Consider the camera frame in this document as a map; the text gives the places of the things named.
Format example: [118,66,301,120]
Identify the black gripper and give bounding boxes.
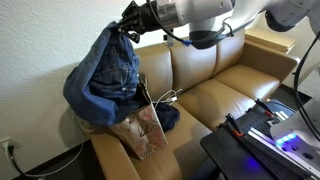
[117,0,162,45]

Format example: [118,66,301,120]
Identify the blue denim jeans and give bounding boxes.
[62,21,141,128]

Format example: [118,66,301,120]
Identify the brown paper bag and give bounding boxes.
[107,72,168,161]

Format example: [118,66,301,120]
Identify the tan leather sofa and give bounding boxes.
[79,27,301,180]

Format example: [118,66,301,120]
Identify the dark navy garment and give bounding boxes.
[153,101,182,133]

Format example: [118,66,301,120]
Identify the wooden side table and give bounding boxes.
[244,27,298,55]

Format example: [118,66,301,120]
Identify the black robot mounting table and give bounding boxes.
[199,99,320,180]

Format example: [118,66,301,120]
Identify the white charger cable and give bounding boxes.
[2,87,184,178]

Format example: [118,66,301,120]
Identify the red-handled black clamp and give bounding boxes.
[254,97,278,117]
[223,112,247,139]

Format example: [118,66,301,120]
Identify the white wall outlet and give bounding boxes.
[0,136,14,150]

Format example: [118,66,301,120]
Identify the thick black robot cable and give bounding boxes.
[292,29,320,143]

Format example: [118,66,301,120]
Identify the black power cord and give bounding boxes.
[6,144,25,176]

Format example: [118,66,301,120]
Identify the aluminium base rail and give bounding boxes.
[242,109,320,178]

